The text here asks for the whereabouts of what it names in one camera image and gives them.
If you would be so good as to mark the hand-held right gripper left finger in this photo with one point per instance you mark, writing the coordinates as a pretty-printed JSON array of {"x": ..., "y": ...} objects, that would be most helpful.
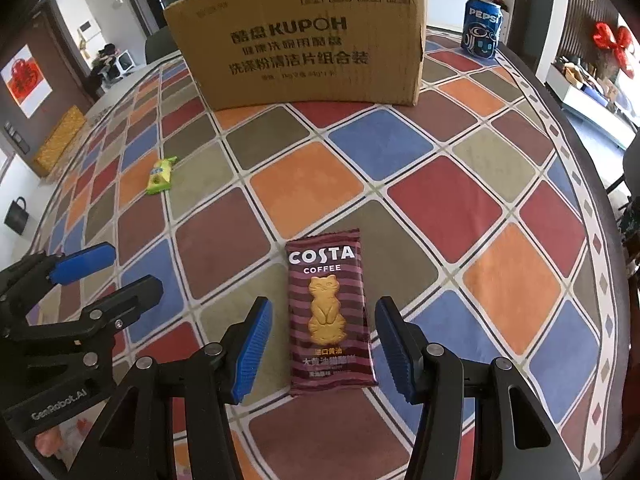
[{"x": 250, "y": 355}]

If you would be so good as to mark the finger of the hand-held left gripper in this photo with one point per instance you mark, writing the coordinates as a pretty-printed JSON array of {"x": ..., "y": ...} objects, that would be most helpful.
[
  {"x": 82, "y": 262},
  {"x": 130, "y": 300}
]

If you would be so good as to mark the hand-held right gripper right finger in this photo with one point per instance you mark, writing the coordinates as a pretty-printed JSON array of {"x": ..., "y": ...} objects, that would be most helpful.
[{"x": 395, "y": 355}]

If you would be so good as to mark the maroon striped cat biscuit packet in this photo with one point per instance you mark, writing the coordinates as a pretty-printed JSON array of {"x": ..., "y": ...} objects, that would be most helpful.
[{"x": 330, "y": 310}]

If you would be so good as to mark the brown cardboard box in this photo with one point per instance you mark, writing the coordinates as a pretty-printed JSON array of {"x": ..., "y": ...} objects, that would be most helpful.
[{"x": 300, "y": 60}]

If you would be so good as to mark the black mug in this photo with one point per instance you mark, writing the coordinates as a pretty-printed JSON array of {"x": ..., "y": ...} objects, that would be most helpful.
[{"x": 17, "y": 216}]

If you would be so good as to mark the green snack packet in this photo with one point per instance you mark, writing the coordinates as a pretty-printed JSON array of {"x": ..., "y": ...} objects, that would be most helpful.
[{"x": 160, "y": 176}]

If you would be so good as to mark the gold patterned box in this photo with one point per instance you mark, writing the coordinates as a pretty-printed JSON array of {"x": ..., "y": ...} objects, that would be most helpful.
[{"x": 60, "y": 140}]

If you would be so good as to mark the red and white door poster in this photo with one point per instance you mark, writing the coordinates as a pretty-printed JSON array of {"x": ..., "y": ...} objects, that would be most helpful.
[{"x": 25, "y": 80}]

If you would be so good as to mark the white stool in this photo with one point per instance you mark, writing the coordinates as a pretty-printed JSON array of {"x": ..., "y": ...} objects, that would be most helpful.
[{"x": 122, "y": 65}]

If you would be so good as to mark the brown entrance door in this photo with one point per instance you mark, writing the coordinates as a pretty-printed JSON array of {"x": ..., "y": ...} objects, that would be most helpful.
[{"x": 60, "y": 60}]

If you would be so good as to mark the black bag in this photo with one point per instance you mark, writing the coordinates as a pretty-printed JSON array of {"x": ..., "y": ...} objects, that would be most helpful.
[{"x": 102, "y": 56}]

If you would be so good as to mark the grey chair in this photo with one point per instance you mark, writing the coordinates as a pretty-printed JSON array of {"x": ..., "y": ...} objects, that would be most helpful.
[{"x": 160, "y": 45}]

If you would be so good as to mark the dark chair with green cloth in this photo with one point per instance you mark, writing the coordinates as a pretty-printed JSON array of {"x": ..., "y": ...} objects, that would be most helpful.
[{"x": 631, "y": 175}]

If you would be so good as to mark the white low cabinet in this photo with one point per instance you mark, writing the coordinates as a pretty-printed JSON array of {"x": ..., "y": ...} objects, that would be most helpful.
[{"x": 590, "y": 105}]

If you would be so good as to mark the blue soda can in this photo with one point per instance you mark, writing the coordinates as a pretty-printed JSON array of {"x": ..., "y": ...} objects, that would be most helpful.
[{"x": 482, "y": 30}]

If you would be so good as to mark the pile of cardboard clutter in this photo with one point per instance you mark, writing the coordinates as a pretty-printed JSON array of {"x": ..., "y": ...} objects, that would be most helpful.
[{"x": 590, "y": 80}]

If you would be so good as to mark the red bow decoration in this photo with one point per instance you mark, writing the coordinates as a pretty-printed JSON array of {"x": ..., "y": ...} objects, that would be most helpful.
[{"x": 612, "y": 42}]

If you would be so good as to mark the white wall intercom panel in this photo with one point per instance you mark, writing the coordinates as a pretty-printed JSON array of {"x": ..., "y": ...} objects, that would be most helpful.
[{"x": 85, "y": 31}]

